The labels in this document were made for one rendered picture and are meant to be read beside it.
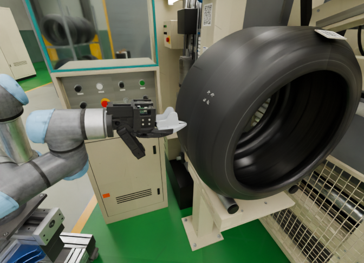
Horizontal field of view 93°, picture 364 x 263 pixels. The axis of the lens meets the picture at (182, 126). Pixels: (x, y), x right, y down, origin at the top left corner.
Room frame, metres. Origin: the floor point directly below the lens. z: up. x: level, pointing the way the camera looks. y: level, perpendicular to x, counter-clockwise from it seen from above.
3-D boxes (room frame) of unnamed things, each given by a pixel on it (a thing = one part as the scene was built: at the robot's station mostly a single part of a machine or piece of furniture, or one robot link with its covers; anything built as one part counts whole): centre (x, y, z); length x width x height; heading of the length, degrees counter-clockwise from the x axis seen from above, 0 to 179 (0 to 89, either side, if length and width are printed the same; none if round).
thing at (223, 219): (0.56, -0.13, 0.84); 0.36 x 0.09 x 0.06; 18
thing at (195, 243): (0.84, -0.16, 0.01); 0.27 x 0.27 x 0.02; 18
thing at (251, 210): (0.60, -0.26, 0.80); 0.37 x 0.36 x 0.02; 108
